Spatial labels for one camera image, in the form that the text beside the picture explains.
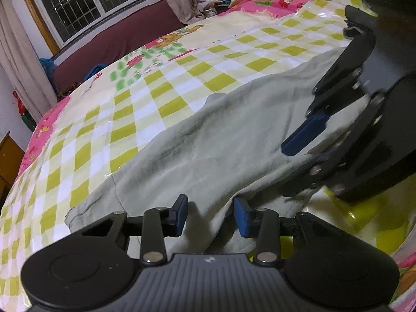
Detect checkered printed blanket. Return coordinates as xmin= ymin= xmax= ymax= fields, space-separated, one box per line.
xmin=0 ymin=0 xmax=416 ymax=312

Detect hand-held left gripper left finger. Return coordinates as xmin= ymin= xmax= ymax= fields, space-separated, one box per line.
xmin=79 ymin=194 xmax=189 ymax=265

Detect red decoration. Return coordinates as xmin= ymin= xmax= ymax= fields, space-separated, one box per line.
xmin=12 ymin=89 xmax=37 ymax=131

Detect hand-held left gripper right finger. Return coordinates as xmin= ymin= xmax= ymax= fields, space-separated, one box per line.
xmin=233 ymin=197 xmax=335 ymax=265

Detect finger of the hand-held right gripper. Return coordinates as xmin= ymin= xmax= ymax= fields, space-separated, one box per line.
xmin=281 ymin=5 xmax=378 ymax=157
xmin=279 ymin=94 xmax=390 ymax=198

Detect barred window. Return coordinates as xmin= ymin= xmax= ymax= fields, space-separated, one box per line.
xmin=28 ymin=0 xmax=162 ymax=48

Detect grey-green pants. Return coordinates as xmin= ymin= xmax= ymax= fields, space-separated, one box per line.
xmin=64 ymin=47 xmax=355 ymax=256

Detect wooden cabinet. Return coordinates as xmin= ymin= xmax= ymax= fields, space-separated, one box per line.
xmin=0 ymin=131 xmax=25 ymax=206

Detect woven basket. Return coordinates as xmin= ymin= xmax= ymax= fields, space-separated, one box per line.
xmin=198 ymin=0 xmax=219 ymax=19

